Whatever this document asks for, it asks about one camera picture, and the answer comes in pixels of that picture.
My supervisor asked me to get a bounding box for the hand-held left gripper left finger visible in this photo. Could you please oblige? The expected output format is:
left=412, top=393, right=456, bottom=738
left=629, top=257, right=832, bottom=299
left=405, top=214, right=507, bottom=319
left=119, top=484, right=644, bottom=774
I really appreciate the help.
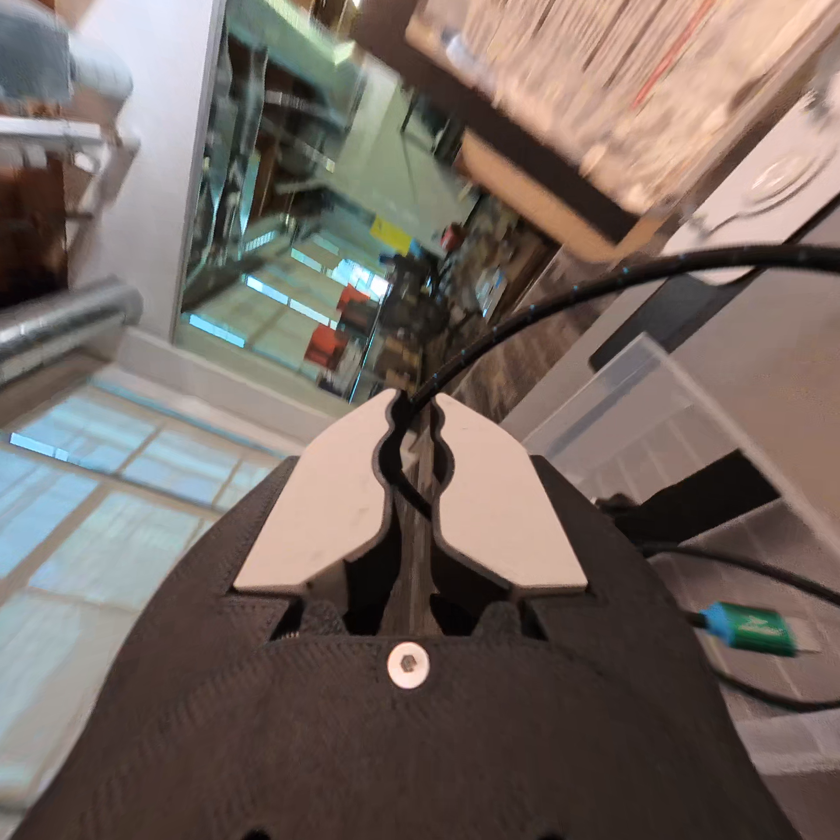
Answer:
left=232, top=387, right=405, bottom=594

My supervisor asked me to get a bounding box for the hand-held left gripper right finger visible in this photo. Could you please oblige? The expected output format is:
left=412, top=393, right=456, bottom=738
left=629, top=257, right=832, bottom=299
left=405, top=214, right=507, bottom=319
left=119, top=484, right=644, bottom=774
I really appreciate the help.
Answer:
left=430, top=391, right=590, bottom=600

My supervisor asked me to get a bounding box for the black braided hdmi cable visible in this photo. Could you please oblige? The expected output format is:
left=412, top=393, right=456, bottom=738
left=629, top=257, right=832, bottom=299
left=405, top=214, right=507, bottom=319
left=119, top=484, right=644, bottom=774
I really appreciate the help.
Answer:
left=374, top=245, right=840, bottom=658

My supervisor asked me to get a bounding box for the clear plastic bin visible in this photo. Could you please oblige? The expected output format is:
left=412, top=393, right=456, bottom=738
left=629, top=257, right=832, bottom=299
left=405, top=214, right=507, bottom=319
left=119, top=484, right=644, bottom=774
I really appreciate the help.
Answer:
left=521, top=332, right=746, bottom=506

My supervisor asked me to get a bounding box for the large paned window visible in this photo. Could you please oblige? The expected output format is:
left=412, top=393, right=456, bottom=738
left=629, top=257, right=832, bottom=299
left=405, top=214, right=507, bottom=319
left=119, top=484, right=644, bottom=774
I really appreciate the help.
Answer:
left=0, top=384, right=293, bottom=737

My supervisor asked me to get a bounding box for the white monitor stand base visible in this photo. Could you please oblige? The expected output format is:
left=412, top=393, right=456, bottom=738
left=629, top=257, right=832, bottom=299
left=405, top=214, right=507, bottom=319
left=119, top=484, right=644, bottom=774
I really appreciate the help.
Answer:
left=676, top=86, right=840, bottom=286

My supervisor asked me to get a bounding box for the yellow wall sign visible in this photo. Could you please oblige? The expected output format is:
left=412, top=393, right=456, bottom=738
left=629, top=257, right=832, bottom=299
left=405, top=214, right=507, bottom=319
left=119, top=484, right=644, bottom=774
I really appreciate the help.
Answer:
left=369, top=216, right=413, bottom=256

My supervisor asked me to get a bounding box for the black hub cable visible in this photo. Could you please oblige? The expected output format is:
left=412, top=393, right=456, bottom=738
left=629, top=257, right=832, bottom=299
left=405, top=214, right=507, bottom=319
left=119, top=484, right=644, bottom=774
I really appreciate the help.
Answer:
left=640, top=542, right=840, bottom=713

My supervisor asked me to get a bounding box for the silver round duct pipe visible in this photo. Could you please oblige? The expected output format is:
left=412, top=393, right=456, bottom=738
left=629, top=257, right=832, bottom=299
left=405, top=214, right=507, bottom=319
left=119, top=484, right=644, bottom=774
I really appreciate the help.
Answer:
left=0, top=0, right=135, bottom=119
left=0, top=275, right=144, bottom=388

